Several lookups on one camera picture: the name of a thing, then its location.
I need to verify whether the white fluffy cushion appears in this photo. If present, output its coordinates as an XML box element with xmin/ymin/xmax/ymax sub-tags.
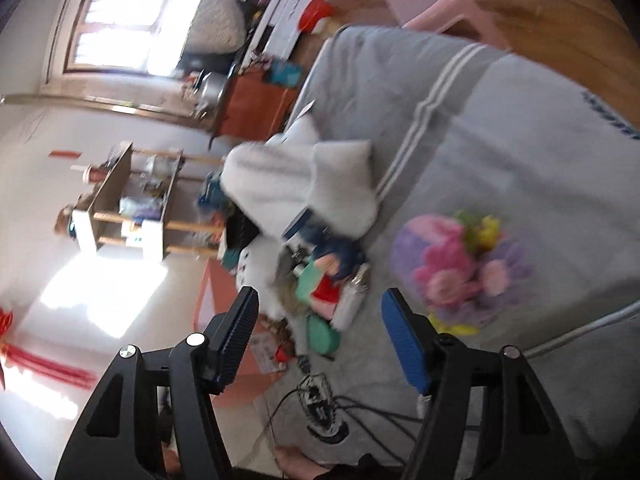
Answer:
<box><xmin>270</xmin><ymin>115</ymin><xmax>321</xmax><ymax>147</ymax></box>

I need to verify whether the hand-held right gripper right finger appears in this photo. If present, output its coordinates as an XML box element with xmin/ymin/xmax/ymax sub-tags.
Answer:
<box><xmin>380</xmin><ymin>287</ymin><xmax>583</xmax><ymax>480</ymax></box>

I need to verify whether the brown teddy bear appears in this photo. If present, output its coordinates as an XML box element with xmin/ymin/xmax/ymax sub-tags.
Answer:
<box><xmin>54</xmin><ymin>205</ymin><xmax>81</xmax><ymax>241</ymax></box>

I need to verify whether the teal box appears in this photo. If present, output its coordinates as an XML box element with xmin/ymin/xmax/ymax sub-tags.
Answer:
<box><xmin>267</xmin><ymin>60</ymin><xmax>303</xmax><ymax>86</ymax></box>

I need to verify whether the black cable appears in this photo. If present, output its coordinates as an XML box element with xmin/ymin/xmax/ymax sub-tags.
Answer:
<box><xmin>265</xmin><ymin>372</ymin><xmax>436</xmax><ymax>461</ymax></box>

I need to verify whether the colourful flower toy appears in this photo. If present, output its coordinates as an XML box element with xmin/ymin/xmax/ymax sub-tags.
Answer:
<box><xmin>390</xmin><ymin>210</ymin><xmax>533</xmax><ymax>336</ymax></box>

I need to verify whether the wooden shelf rack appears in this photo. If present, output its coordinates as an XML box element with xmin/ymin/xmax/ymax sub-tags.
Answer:
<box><xmin>70</xmin><ymin>141</ymin><xmax>226</xmax><ymax>263</ymax></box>

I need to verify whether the orange cabinet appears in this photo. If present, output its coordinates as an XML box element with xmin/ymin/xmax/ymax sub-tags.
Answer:
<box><xmin>215</xmin><ymin>67</ymin><xmax>301</xmax><ymax>141</ymax></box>

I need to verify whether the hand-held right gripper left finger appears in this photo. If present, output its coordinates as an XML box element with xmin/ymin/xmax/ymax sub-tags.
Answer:
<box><xmin>54</xmin><ymin>285</ymin><xmax>261</xmax><ymax>480</ymax></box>

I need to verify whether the white knit hat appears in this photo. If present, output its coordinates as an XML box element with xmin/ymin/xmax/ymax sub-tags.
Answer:
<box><xmin>220</xmin><ymin>130</ymin><xmax>383</xmax><ymax>241</ymax></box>

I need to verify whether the pink cardboard box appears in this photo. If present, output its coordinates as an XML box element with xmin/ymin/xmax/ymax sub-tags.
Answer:
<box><xmin>192</xmin><ymin>260</ymin><xmax>288</xmax><ymax>411</ymax></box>

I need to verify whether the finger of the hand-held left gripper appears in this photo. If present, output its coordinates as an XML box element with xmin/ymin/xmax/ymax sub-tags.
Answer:
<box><xmin>281</xmin><ymin>207</ymin><xmax>312</xmax><ymax>240</ymax></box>

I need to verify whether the pink plastic stool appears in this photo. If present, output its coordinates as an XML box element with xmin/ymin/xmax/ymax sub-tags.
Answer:
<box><xmin>384</xmin><ymin>0</ymin><xmax>511</xmax><ymax>51</ymax></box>

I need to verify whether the person's bare foot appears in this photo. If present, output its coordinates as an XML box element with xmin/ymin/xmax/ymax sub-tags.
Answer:
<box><xmin>274</xmin><ymin>447</ymin><xmax>326</xmax><ymax>480</ymax></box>

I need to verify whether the mint green pouch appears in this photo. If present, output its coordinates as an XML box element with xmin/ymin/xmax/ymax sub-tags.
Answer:
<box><xmin>305</xmin><ymin>312</ymin><xmax>342</xmax><ymax>353</ymax></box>

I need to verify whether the cream lace cover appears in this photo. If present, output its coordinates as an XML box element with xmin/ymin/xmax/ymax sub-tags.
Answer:
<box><xmin>185</xmin><ymin>0</ymin><xmax>248</xmax><ymax>56</ymax></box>

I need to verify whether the white cabinet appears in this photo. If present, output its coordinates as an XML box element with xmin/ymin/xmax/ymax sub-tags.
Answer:
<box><xmin>250</xmin><ymin>0</ymin><xmax>331</xmax><ymax>68</ymax></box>

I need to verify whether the blue toy figure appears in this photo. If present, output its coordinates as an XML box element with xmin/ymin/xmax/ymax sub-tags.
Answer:
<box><xmin>300</xmin><ymin>230</ymin><xmax>366</xmax><ymax>281</ymax></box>

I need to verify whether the white cable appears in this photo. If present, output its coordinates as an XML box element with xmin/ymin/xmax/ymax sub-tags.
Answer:
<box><xmin>525</xmin><ymin>300</ymin><xmax>640</xmax><ymax>356</ymax></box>

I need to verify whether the red wall decoration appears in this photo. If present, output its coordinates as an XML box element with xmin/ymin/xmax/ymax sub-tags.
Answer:
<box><xmin>0</xmin><ymin>307</ymin><xmax>98</xmax><ymax>391</ymax></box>

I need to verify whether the grey printed blanket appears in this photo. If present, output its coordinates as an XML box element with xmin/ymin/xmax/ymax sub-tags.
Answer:
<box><xmin>240</xmin><ymin>25</ymin><xmax>640</xmax><ymax>466</ymax></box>

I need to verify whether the wooden framed window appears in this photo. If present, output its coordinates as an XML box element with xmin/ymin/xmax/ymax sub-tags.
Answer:
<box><xmin>45</xmin><ymin>0</ymin><xmax>208</xmax><ymax>83</ymax></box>

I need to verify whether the red drink cup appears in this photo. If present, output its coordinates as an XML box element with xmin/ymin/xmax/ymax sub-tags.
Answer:
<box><xmin>70</xmin><ymin>162</ymin><xmax>108</xmax><ymax>183</ymax></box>

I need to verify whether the metal pressure cooker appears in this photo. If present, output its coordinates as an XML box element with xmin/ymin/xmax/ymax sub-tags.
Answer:
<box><xmin>192</xmin><ymin>71</ymin><xmax>231</xmax><ymax>111</ymax></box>

